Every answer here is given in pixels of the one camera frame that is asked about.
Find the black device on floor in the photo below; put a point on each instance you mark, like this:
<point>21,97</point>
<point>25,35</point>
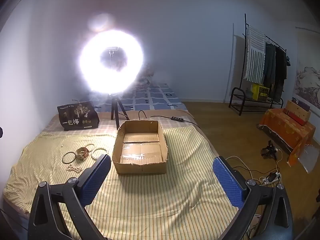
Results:
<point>268,151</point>

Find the patterned pillow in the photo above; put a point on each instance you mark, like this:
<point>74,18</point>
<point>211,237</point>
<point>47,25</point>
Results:
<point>145,76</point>

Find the white power strip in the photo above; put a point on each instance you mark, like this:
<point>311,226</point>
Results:
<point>271,178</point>

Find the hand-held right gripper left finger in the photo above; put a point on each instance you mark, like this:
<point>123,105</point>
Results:
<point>97,180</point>

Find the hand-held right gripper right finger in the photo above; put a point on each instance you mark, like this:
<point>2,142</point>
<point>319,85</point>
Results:
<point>230,180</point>

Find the clear plastic sheet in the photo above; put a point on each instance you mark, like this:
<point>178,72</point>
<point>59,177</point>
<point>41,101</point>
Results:
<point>308,157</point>

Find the striped hanging towel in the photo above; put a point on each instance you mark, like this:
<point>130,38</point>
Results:
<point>255,55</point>

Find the orange cloth covered table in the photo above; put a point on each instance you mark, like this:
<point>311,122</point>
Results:
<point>282,127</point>

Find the black hanging garment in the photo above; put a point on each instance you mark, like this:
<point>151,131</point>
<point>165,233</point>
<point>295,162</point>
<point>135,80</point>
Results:
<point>280,75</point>

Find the beige checkered bed sheet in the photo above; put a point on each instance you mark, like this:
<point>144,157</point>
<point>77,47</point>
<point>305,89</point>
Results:
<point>105,121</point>

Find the blue patterned blanket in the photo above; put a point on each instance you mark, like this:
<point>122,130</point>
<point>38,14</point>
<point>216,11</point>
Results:
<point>155,97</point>

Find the metal bangle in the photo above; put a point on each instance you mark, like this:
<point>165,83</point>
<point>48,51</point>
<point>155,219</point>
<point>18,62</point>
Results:
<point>63,158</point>

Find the dark green hanging garment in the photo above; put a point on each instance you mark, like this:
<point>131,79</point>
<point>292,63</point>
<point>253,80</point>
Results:
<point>269,65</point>

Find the black printed snack bag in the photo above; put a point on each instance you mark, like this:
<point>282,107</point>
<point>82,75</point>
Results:
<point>77,116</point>

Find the cardboard box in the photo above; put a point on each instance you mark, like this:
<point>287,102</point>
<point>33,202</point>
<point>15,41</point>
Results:
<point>140,152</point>

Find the wall poster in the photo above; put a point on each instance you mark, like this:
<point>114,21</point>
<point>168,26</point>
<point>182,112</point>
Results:
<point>308,80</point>

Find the red flat box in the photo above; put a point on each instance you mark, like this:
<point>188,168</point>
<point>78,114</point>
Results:
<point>298,120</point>

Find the black tripod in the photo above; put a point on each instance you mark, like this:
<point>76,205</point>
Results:
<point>116,115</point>

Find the black metal clothes rack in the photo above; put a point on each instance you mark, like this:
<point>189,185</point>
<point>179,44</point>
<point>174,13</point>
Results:
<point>235,89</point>

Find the yellow plastic crate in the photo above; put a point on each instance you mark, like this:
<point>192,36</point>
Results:
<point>260,92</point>

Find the yellow striped cloth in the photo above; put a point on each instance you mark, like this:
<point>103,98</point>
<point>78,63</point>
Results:
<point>150,200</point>

